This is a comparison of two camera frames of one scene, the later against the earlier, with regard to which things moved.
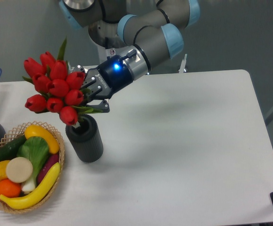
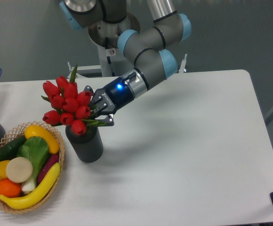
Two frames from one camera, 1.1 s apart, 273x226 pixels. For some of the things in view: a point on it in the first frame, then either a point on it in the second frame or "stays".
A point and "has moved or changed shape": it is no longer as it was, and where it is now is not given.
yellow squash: (35, 130) stays
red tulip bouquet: (59, 89) has moved or changed shape
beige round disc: (19, 169) stays
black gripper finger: (104, 106) -> (108, 120)
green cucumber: (8, 151) stays
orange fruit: (6, 188) stays
